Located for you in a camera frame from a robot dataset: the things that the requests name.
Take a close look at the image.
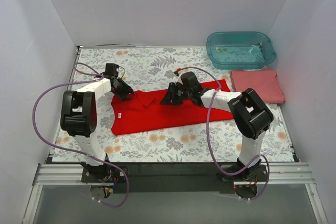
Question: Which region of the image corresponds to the red t shirt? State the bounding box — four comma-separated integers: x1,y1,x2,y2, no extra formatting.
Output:
110,79,234,136

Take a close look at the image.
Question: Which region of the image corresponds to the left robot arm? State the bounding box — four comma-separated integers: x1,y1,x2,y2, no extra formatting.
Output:
60,63,134,182

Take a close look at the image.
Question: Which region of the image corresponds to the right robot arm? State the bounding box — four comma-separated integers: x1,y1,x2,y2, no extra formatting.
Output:
161,72,274,181

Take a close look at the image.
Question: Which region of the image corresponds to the floral tablecloth mat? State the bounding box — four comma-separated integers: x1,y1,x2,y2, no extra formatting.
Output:
51,47,300,163

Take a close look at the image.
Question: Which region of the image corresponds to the teal plastic bin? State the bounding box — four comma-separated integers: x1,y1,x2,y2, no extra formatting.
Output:
206,31,276,70

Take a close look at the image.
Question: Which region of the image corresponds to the folded pink t shirt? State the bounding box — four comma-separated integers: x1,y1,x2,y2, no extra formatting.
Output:
231,69,286,104

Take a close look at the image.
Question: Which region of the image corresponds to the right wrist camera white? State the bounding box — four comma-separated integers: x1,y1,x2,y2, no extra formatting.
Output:
174,71,183,85

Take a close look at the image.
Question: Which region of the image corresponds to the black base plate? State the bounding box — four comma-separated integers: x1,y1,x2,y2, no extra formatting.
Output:
81,163,267,195

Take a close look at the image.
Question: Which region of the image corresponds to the aluminium frame rail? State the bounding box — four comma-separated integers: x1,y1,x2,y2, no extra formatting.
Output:
34,162,316,185

